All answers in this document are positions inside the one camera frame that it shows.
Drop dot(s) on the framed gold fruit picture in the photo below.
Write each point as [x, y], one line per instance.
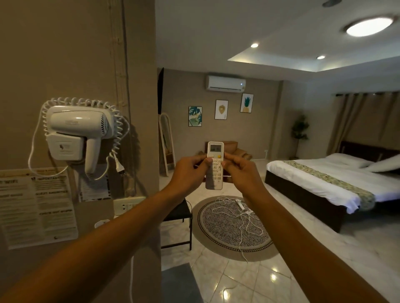
[221, 110]

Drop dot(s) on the person's left forearm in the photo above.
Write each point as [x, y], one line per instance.
[93, 249]

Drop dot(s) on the small patterned notice sheet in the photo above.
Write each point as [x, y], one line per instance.
[93, 190]

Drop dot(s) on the yellow bordered rules notice sheet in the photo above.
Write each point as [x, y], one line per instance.
[37, 212]

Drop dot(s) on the white wall remote holder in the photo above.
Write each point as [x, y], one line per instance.
[101, 223]

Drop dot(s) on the round patterned rug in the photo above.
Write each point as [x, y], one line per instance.
[218, 231]

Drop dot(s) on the person's right hand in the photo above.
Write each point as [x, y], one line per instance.
[245, 178]

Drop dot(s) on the brown leather armchair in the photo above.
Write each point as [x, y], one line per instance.
[242, 154]

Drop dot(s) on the black wall television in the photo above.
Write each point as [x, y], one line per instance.
[160, 90]

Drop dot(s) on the white wall socket switch plate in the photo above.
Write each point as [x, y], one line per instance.
[128, 206]

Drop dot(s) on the potted green plant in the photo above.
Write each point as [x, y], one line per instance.
[300, 128]

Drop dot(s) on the unlit recessed ceiling fixture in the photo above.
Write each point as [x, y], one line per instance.
[331, 2]

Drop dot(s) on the black stool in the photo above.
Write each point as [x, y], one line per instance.
[178, 212]

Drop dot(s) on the patterned bed runner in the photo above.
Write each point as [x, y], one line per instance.
[328, 179]

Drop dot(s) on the white AC remote control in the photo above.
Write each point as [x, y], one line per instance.
[215, 148]

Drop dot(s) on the white hair dryer wall mount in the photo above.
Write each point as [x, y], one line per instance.
[65, 146]

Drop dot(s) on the grey floor mat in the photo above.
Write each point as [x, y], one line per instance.
[178, 287]

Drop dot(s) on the round ceiling lamp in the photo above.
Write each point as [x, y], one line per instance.
[368, 26]

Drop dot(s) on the framed green leaf picture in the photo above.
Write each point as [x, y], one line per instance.
[195, 116]

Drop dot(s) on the white pillow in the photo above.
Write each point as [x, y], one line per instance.
[386, 164]
[350, 160]

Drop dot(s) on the framed pineapple picture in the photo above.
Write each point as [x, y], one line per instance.
[247, 103]

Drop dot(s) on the arched standing mirror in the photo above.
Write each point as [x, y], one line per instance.
[167, 146]

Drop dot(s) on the beige curtains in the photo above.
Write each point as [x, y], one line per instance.
[368, 125]

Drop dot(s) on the person's left hand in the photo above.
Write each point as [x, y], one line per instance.
[187, 178]

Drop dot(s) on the person's right forearm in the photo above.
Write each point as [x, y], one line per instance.
[309, 253]

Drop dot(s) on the bed with white sheets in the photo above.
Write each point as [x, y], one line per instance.
[312, 178]

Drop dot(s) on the white wall air conditioner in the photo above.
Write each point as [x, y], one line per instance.
[225, 83]

